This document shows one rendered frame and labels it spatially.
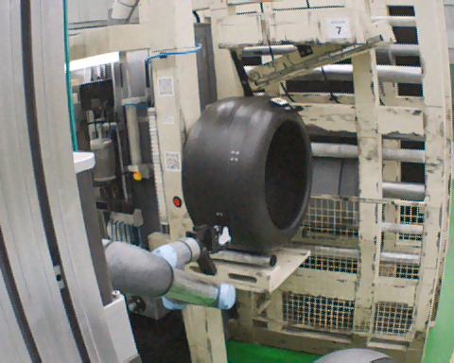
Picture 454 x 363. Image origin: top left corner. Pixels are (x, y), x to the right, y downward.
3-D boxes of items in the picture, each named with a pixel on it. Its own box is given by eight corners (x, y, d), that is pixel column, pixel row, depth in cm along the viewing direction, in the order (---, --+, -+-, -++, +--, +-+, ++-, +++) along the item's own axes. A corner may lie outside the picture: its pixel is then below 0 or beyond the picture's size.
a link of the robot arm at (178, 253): (148, 275, 135) (146, 247, 134) (172, 265, 144) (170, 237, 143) (170, 280, 131) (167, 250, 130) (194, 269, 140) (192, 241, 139)
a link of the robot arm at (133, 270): (148, 241, 94) (239, 279, 136) (106, 235, 98) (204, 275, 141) (140, 297, 90) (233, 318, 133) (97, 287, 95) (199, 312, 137)
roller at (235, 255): (194, 240, 188) (196, 251, 189) (187, 244, 184) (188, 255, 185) (277, 252, 170) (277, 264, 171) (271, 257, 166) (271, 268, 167)
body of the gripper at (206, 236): (222, 225, 152) (200, 233, 142) (223, 251, 154) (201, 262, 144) (202, 222, 156) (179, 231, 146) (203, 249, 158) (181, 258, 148)
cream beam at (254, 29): (217, 49, 194) (214, 17, 190) (246, 48, 214) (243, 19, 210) (357, 43, 162) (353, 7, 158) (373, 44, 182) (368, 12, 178)
